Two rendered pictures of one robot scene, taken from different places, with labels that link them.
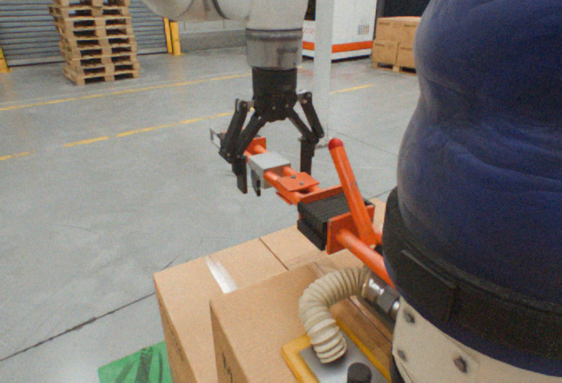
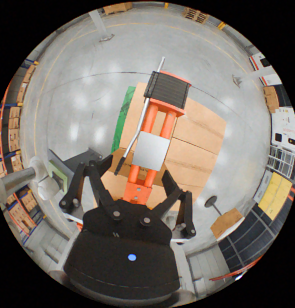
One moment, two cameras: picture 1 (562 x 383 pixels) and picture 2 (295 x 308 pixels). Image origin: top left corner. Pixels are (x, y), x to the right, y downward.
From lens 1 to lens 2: 0.71 m
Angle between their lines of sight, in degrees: 74
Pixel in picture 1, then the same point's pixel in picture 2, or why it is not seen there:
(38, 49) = (178, 7)
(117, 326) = (139, 78)
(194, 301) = (141, 102)
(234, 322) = not seen: hidden behind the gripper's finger
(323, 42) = (262, 72)
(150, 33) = (215, 20)
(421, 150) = not seen: hidden behind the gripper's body
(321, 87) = (250, 76)
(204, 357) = (129, 123)
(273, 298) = (111, 182)
